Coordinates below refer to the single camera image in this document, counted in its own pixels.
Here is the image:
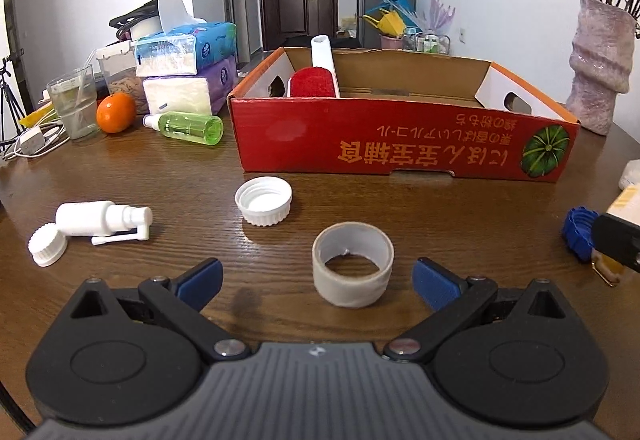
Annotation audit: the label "black tripod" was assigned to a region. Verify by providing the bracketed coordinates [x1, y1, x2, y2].
[0, 50, 27, 143]

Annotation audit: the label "clear plastic food container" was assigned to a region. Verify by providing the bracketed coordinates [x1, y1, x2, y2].
[95, 41, 148, 115]

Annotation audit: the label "green spray bottle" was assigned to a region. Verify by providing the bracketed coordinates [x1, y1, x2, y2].
[142, 111, 224, 149]

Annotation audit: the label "blue hangers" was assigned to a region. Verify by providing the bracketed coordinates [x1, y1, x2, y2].
[362, 0, 417, 21]

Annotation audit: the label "wide open white cap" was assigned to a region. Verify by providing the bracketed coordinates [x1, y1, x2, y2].
[235, 176, 293, 227]

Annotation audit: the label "pink textured vase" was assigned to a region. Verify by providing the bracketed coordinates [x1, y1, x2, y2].
[565, 0, 639, 137]

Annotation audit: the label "black plastic rack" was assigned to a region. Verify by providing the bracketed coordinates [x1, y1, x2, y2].
[109, 0, 162, 41]

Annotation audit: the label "blue ribbed cap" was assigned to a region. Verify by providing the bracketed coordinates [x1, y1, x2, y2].
[561, 206, 604, 263]

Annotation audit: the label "white round container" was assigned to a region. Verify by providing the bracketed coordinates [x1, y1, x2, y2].
[129, 17, 163, 41]

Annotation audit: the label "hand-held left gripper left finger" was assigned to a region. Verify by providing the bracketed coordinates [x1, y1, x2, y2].
[70, 257, 251, 364]

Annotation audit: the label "blue tissue pack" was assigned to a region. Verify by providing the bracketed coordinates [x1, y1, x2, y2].
[134, 0, 239, 76]

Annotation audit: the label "white charger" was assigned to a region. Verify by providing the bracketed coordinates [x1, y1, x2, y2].
[19, 127, 47, 156]

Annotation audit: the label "purple hangers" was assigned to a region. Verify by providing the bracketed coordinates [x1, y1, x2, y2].
[429, 0, 459, 34]

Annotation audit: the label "purple tissue pack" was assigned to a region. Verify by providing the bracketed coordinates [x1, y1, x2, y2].
[142, 54, 239, 117]

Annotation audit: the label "yellow packet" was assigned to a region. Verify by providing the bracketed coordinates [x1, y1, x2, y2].
[19, 106, 55, 129]

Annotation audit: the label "orange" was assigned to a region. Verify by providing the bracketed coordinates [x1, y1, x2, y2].
[96, 92, 137, 135]

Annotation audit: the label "grey tape roll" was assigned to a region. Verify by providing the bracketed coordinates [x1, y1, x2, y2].
[312, 221, 395, 309]

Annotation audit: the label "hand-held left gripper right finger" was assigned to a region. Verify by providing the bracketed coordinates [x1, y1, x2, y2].
[383, 257, 569, 364]

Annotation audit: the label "clear drinking straw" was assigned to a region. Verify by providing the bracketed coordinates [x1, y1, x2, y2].
[72, 50, 97, 93]

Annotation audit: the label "clear drinking glass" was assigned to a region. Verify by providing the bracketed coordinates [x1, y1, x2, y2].
[46, 64, 100, 141]

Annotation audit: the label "wire rack with bottles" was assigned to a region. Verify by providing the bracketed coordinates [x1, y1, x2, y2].
[405, 27, 454, 55]

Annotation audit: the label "white cables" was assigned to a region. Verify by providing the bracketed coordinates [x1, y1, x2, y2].
[0, 119, 72, 161]

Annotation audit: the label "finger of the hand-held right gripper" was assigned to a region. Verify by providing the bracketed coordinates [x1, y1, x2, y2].
[590, 213, 640, 273]

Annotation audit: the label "white nasal spray bottle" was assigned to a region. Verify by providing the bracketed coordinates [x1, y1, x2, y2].
[55, 201, 154, 247]

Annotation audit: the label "red cardboard box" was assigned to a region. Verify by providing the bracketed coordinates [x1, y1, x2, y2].
[227, 46, 581, 183]

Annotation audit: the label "red lint roller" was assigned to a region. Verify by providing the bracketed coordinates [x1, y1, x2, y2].
[286, 35, 342, 99]

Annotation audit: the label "white ribbed bottle cap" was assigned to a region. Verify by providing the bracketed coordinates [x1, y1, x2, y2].
[27, 223, 68, 267]

